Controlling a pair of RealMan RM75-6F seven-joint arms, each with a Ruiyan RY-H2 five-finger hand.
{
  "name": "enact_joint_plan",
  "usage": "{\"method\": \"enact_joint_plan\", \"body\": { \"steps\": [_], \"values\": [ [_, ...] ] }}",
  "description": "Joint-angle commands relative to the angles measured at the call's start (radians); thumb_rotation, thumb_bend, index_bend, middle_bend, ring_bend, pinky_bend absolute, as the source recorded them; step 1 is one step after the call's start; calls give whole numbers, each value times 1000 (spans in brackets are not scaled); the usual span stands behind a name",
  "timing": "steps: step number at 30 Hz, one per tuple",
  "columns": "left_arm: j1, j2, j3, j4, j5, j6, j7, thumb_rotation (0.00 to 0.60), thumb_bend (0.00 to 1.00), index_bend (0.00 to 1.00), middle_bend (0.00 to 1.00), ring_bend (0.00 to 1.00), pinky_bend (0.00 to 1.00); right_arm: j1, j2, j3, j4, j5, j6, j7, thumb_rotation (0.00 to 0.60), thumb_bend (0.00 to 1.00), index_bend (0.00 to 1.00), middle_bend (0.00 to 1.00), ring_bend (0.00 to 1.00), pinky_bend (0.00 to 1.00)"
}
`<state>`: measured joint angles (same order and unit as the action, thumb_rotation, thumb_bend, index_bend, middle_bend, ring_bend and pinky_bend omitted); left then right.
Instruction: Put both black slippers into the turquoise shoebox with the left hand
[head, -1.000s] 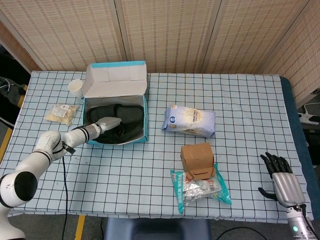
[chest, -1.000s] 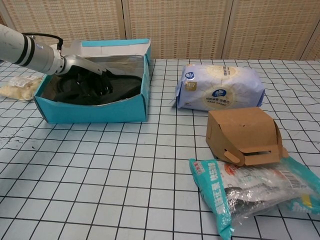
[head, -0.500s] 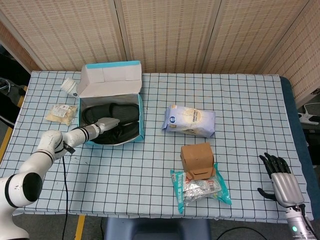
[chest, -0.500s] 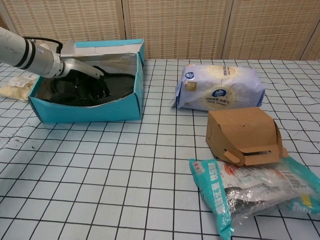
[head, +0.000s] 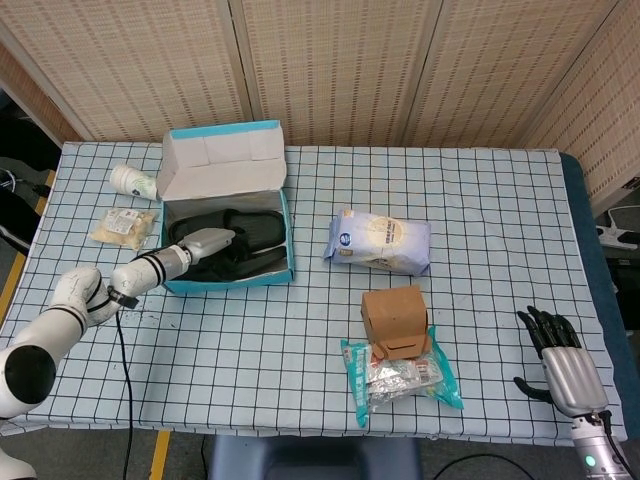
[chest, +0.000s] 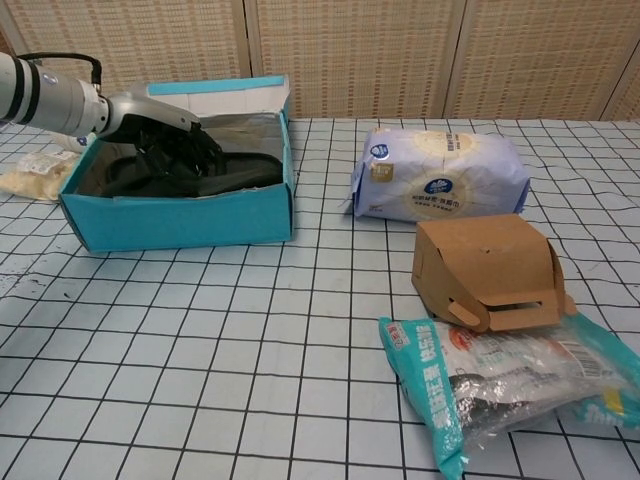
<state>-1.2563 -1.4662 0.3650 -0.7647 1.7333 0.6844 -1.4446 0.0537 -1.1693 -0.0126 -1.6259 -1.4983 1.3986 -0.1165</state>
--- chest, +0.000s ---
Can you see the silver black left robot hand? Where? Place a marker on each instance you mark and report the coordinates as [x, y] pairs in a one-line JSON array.
[[145, 107]]

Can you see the black rubber slipper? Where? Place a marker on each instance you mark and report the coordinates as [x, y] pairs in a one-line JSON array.
[[240, 172], [120, 177]]

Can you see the teal cardboard shoe box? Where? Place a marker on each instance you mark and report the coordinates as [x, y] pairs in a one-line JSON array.
[[175, 220]]

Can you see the brown cardboard takeaway box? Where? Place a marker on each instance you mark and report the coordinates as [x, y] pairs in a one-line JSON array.
[[480, 260]]

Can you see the clear bag of pale snacks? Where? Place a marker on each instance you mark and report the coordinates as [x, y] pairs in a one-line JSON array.
[[35, 180]]

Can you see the woven folding screen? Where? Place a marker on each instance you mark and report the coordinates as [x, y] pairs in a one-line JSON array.
[[400, 50]]

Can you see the blue checkered tablecloth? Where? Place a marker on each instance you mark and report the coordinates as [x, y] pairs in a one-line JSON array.
[[250, 350]]

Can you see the blue white tissue pack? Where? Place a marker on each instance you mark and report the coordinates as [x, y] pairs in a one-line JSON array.
[[450, 175]]

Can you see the teal plastic snack bag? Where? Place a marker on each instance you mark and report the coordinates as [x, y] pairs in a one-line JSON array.
[[500, 390]]

